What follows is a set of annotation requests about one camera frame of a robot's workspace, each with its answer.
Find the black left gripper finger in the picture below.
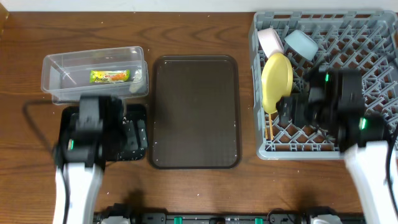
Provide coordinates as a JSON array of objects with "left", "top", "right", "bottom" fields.
[
  {"left": 137, "top": 119, "right": 148, "bottom": 149},
  {"left": 123, "top": 121, "right": 138, "bottom": 152}
]

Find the yellow plate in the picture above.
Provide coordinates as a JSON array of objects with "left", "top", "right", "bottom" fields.
[{"left": 261, "top": 53, "right": 293, "bottom": 114}]

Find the green snack wrapper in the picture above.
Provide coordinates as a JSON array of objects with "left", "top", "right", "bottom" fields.
[{"left": 90, "top": 70, "right": 130, "bottom": 83}]

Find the pink white bowl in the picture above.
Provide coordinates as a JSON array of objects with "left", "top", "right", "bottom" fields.
[{"left": 257, "top": 28, "right": 284, "bottom": 58}]

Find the light blue bowl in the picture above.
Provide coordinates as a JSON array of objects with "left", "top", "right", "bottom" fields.
[{"left": 285, "top": 30, "right": 318, "bottom": 60}]

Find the rice pile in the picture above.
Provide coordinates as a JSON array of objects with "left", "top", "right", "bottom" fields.
[{"left": 119, "top": 116, "right": 148, "bottom": 161}]

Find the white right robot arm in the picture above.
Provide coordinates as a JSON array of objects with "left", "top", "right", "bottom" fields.
[{"left": 278, "top": 88, "right": 397, "bottom": 223}]

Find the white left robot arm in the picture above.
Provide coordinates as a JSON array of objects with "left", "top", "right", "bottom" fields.
[{"left": 53, "top": 96, "right": 148, "bottom": 223}]

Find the grey dishwasher rack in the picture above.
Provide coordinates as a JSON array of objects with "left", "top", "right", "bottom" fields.
[{"left": 249, "top": 11, "right": 397, "bottom": 160}]

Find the black flat tray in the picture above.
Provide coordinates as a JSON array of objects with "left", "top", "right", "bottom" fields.
[{"left": 57, "top": 103, "right": 148, "bottom": 162}]

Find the crumpled white tissue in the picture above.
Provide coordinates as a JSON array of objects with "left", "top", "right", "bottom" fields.
[{"left": 129, "top": 68, "right": 147, "bottom": 95}]

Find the clear plastic bin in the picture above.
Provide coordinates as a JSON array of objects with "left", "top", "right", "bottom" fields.
[{"left": 41, "top": 46, "right": 149, "bottom": 105}]

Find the dark brown tray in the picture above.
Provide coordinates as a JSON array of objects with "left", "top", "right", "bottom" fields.
[{"left": 150, "top": 55, "right": 241, "bottom": 169}]

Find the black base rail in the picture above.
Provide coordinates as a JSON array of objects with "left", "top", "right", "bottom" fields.
[{"left": 93, "top": 203, "right": 366, "bottom": 224}]

